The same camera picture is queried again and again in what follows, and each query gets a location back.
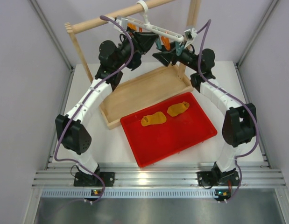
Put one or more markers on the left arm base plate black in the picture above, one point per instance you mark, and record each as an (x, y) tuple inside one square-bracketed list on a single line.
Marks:
[(86, 180)]

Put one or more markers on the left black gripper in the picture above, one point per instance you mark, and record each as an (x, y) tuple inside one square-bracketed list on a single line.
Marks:
[(143, 41)]

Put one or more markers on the perforated cable duct grey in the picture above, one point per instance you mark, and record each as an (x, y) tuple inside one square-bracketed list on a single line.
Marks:
[(135, 193)]

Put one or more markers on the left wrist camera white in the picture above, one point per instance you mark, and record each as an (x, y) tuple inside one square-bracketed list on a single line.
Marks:
[(120, 23)]

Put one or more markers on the teal clip at end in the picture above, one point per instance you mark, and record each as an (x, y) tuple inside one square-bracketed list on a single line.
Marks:
[(179, 47)]

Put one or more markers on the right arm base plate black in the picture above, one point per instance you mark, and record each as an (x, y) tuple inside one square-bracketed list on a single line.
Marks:
[(209, 179)]

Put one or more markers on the aluminium rail frame front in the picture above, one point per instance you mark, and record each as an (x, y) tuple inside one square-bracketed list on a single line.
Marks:
[(167, 175)]

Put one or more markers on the orange clip right of middle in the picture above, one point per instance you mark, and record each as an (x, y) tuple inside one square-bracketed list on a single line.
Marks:
[(166, 42)]

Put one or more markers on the wooden hanger rack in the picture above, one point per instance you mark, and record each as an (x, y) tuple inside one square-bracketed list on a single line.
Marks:
[(147, 89)]

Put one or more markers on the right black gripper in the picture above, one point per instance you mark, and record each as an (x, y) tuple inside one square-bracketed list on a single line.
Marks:
[(166, 58)]

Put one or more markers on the mustard sock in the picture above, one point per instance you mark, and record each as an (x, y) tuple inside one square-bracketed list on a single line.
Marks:
[(153, 119), (177, 109)]

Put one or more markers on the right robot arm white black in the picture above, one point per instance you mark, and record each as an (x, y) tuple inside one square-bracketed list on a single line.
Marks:
[(239, 119)]

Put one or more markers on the white plastic sock hanger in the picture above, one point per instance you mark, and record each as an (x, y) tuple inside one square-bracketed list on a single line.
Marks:
[(153, 25)]

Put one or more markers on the red plastic tray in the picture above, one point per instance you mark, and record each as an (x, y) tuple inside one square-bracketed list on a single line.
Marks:
[(153, 143)]

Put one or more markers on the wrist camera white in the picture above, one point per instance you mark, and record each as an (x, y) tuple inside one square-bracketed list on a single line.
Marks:
[(190, 33), (120, 23)]

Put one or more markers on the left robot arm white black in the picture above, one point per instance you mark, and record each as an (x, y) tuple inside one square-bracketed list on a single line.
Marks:
[(70, 128)]

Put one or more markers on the teal clip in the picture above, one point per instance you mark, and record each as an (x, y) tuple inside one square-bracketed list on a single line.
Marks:
[(179, 47), (158, 43)]

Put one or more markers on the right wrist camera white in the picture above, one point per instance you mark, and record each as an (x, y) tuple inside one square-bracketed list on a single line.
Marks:
[(190, 33)]

